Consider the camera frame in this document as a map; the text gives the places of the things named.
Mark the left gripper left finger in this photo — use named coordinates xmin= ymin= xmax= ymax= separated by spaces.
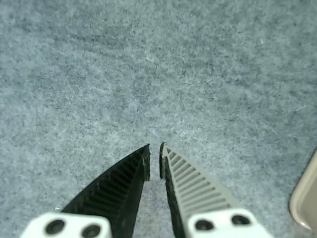
xmin=19 ymin=143 xmax=152 ymax=238

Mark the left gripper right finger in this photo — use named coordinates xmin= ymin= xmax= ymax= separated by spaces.
xmin=159 ymin=142 xmax=273 ymax=238

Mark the beige basket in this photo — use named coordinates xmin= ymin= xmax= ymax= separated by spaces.
xmin=289 ymin=147 xmax=317 ymax=231

